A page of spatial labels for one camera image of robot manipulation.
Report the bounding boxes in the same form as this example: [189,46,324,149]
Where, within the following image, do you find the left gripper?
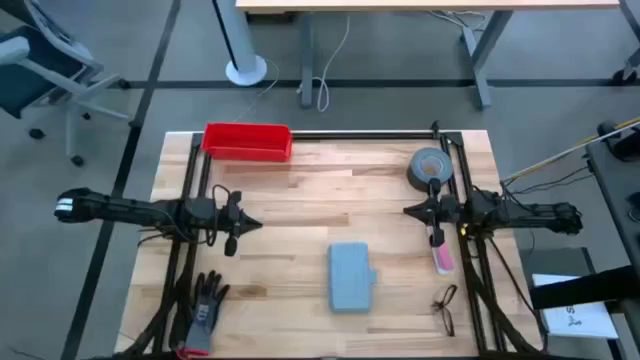
[212,191,264,257]

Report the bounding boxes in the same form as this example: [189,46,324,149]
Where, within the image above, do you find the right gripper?
[403,178,464,247]

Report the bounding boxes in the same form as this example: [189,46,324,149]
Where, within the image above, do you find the red plastic bin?
[201,122,294,164]

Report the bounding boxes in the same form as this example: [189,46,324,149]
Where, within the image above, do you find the grey plastic tool case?
[327,242,379,315]

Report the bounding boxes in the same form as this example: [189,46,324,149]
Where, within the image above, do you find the pink white plastic tool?
[425,225,455,276]

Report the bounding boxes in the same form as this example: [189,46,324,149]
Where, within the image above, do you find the black-framed eyeglasses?
[432,284,459,338]

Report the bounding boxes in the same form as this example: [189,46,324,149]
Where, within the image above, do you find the black grey work glove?
[175,270,231,359]

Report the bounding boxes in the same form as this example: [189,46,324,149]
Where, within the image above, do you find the yellow and white rod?
[501,117,640,185]

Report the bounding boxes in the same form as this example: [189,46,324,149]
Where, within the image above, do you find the pole with white round base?
[212,0,269,88]

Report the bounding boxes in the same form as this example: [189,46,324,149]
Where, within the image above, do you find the grey metal desk leg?
[298,12,316,110]
[459,9,514,111]

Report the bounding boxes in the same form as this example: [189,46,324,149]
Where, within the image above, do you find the black beam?
[528,264,640,311]

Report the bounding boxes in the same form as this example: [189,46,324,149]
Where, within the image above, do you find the white paper sheet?
[532,273,620,340]

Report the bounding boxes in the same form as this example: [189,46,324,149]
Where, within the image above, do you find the dark grey side table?
[584,139,640,360]

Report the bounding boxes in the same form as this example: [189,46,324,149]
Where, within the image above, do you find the light wooden desk top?
[234,0,621,14]

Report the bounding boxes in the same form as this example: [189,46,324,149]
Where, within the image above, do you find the black round device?
[597,119,640,162]

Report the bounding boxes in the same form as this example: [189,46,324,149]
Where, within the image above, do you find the grey leg with black caster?
[610,0,640,87]

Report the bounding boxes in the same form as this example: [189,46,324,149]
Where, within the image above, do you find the blue office chair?
[0,0,132,168]

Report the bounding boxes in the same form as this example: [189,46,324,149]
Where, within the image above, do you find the grey duct tape roll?
[406,147,455,194]

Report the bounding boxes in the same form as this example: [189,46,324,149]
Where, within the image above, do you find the black left camera cable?
[209,183,234,247]

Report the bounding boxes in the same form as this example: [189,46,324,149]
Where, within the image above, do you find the black cable bundle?
[467,269,549,357]
[113,269,194,360]

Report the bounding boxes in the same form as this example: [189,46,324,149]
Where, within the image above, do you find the thin white floor cable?
[232,57,281,124]

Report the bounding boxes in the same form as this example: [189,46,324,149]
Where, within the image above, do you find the white looped floor cable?
[297,14,351,114]

